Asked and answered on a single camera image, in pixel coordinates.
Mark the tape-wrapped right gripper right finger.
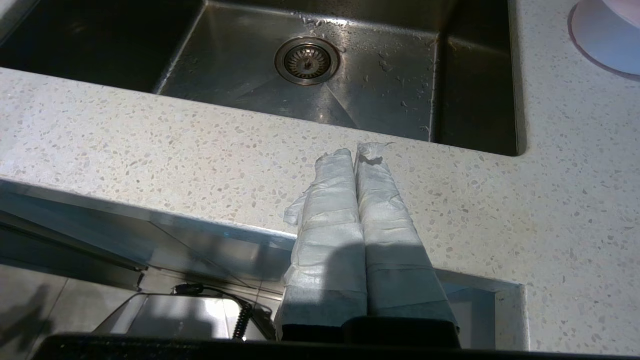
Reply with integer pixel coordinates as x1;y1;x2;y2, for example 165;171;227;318
354;142;460;333

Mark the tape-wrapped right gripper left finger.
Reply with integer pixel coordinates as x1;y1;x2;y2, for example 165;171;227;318
275;148;369;342

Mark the pink bowl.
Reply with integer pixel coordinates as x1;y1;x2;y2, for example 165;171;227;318
567;0;640;82

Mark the stainless steel sink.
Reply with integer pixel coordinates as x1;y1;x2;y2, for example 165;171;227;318
0;0;526;157

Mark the robot wheeled base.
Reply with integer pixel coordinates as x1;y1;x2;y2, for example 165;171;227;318
92;292;276;342

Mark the round metal drain strainer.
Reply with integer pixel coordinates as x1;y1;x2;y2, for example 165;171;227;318
274;36;342;87

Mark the black coiled cable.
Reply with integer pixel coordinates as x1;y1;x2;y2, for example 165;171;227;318
172;284;273;342

